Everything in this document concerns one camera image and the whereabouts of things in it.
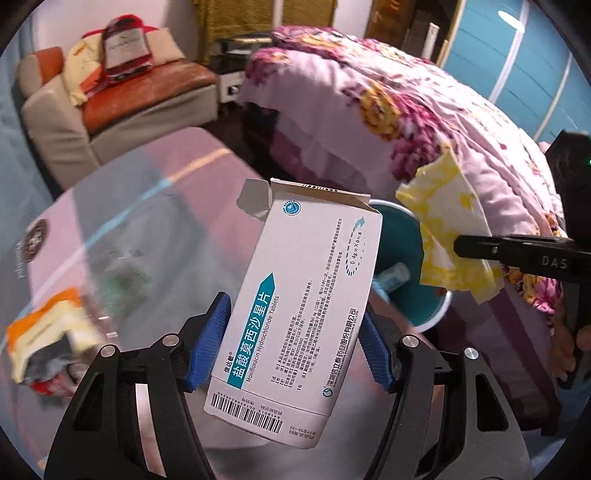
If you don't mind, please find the white cabinet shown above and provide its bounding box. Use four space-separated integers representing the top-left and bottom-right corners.
217 69 245 103

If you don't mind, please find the brown wooden door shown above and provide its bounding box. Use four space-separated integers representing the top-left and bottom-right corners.
365 0 467 61

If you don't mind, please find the beige brown armchair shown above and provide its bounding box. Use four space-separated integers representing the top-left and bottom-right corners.
17 46 220 168

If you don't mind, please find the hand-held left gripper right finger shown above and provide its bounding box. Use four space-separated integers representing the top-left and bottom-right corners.
360 311 529 480

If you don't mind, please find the olive yellow hanging blanket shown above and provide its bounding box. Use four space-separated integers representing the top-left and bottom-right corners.
191 0 338 63

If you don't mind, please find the pink floral blanket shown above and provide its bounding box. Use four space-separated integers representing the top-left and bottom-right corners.
235 25 566 435

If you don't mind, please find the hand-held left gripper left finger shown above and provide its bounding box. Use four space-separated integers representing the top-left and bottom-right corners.
44 292 233 480

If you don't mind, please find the white medicine box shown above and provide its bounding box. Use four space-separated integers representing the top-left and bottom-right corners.
204 178 384 450

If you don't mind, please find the beige cushion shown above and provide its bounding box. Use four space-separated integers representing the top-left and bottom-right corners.
145 28 186 65

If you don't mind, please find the teal trash bin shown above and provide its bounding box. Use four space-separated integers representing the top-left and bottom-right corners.
369 199 453 333

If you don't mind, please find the orange white snack wrapper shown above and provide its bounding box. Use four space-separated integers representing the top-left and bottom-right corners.
6 287 100 384

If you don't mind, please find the person's right hand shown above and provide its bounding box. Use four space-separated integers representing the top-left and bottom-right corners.
551 318 591 377

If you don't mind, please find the yellow cloth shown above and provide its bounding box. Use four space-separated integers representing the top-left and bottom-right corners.
62 36 112 107

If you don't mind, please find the black audio player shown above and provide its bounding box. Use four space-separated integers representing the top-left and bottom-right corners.
215 37 273 65

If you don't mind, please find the yellow white paper napkin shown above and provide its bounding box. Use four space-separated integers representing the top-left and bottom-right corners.
396 151 504 304

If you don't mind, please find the red soda can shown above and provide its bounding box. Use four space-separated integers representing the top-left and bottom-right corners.
28 364 77 398

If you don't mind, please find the red Hennessy bag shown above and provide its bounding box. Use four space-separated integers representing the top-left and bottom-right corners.
85 16 155 86

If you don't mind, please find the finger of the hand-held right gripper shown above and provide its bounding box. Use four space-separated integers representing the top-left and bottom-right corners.
453 234 591 278

